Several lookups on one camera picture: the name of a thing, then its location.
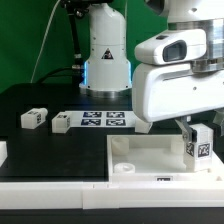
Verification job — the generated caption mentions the white square tabletop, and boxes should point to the white square tabletop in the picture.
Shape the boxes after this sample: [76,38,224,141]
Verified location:
[107,135,224,183]

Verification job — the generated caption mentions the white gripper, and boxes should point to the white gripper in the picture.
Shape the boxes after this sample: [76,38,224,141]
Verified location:
[132,63,224,143]

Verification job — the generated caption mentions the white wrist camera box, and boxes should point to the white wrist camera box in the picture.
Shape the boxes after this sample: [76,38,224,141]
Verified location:
[135,29,207,65]

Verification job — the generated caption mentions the white left fence piece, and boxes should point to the white left fence piece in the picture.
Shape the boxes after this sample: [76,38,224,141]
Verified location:
[0,141,7,167]

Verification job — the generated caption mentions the white front fence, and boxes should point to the white front fence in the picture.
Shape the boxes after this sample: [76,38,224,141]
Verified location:
[0,181,224,210]

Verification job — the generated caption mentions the white cable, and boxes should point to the white cable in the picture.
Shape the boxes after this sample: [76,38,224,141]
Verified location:
[29,0,63,84]

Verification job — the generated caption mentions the paper sheet with markers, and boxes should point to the paper sheet with markers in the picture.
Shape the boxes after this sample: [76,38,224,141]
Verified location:
[70,111,137,128]

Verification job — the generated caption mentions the black cable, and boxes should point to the black cable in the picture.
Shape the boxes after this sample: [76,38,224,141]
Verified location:
[35,66,84,84]

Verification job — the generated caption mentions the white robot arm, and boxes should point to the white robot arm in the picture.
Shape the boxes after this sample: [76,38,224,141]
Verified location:
[81,0,224,142]

